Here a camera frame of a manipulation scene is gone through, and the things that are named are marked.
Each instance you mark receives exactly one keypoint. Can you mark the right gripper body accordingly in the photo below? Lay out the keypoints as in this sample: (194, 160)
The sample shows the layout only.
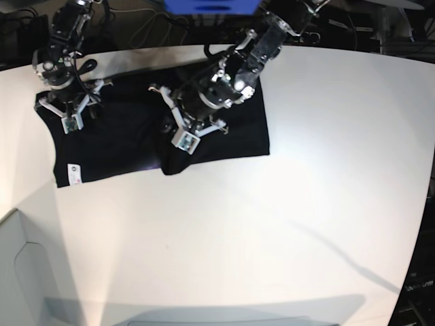
(62, 103)

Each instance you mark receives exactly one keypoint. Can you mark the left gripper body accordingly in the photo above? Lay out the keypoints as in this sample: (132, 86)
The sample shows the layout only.
(188, 112)

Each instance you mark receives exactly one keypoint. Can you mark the black T-shirt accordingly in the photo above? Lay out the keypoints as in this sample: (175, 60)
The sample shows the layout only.
(130, 131)

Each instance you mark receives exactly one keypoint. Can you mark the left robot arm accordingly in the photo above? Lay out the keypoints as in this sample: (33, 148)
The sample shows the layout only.
(230, 77)

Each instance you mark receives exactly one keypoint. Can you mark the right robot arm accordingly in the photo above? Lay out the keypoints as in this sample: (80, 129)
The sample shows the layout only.
(56, 66)

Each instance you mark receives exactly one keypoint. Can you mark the blue box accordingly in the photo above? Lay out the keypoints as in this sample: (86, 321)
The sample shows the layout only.
(236, 7)

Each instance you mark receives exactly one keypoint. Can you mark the black power strip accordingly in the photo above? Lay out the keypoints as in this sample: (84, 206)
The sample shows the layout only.
(308, 38)

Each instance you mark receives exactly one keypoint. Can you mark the white storage bin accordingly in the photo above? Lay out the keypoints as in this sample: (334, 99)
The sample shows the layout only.
(29, 291)

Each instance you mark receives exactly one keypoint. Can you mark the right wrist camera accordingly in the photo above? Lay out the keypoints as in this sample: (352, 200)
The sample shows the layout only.
(71, 124)

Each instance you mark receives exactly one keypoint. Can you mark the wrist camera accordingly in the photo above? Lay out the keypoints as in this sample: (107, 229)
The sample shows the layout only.
(185, 141)
(71, 124)

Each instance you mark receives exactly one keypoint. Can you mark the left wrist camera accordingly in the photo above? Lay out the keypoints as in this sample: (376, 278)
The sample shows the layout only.
(185, 141)

